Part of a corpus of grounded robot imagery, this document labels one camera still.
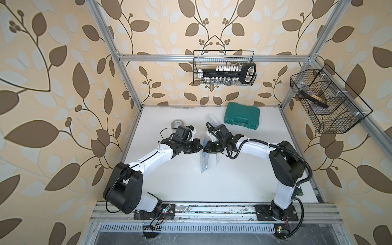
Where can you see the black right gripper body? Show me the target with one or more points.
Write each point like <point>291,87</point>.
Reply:
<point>216,146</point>

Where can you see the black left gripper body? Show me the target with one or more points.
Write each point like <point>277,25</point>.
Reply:
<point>182,145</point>

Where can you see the blue ruler set pouch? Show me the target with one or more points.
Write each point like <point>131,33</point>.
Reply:
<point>204,156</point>

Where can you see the clear triangle ruler long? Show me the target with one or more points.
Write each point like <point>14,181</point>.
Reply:
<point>218,158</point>

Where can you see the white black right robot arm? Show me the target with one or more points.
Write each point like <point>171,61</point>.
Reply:
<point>286,163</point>

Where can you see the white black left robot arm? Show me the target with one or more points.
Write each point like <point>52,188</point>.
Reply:
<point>124,189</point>

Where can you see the black socket bit holder set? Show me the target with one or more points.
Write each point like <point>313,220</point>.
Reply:
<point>241,75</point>

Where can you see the clear packing tape roll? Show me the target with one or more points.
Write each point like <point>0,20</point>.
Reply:
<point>176,123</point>

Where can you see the green plastic tool case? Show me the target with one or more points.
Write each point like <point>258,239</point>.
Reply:
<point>241,115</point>

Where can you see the dark tool in right basket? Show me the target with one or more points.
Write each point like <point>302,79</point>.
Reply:
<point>315,99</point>

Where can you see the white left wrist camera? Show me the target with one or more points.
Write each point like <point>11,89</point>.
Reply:
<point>192,133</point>

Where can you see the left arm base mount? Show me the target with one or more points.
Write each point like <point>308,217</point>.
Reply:
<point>163,209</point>

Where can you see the black wire basket back wall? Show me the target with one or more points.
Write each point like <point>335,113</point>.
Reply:
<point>212,58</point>

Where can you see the black wire basket wall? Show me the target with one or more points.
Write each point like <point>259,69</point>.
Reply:
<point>301,80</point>
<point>212,58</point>

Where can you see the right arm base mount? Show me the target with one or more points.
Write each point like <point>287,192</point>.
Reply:
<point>272,212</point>

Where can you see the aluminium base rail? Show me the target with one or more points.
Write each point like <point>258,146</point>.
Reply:
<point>314,213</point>

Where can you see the black wire basket right wall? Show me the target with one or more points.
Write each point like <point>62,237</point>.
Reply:
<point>301,80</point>

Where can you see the aluminium frame post back left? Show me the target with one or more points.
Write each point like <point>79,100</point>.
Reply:
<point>98,17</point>

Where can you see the aluminium frame post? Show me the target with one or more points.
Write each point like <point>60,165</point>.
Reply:
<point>332,11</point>
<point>98,17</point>

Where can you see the aluminium frame post back right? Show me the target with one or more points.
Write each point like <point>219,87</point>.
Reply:
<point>332,11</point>

